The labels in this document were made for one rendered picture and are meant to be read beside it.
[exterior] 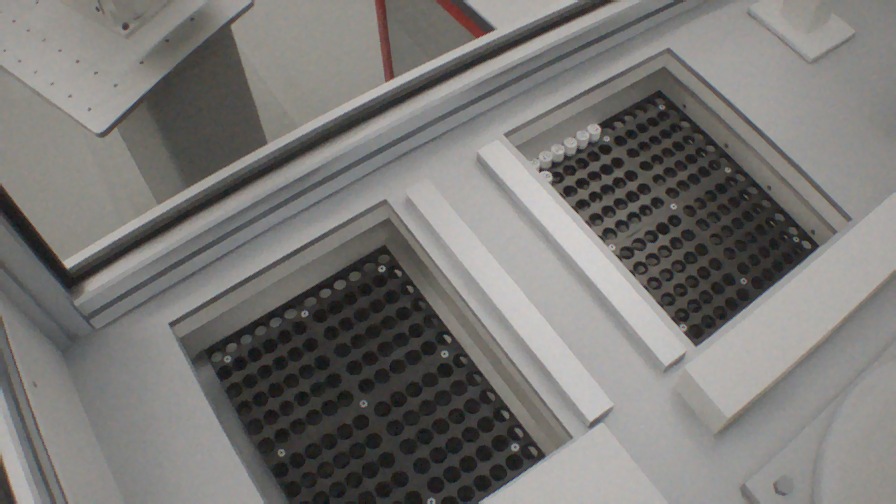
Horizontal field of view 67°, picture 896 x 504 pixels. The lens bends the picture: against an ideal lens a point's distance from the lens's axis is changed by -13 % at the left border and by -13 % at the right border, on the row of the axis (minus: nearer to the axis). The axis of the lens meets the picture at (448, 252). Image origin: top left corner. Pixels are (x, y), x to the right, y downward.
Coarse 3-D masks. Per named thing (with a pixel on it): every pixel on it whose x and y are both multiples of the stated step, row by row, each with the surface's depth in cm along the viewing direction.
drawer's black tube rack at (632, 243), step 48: (624, 144) 74; (672, 144) 70; (576, 192) 68; (624, 192) 67; (672, 192) 71; (720, 192) 71; (624, 240) 65; (672, 240) 65; (720, 240) 65; (768, 240) 64; (672, 288) 62; (720, 288) 65; (768, 288) 62
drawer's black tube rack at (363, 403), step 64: (320, 320) 65; (384, 320) 62; (256, 384) 59; (320, 384) 59; (384, 384) 59; (448, 384) 59; (320, 448) 56; (384, 448) 56; (448, 448) 59; (512, 448) 56
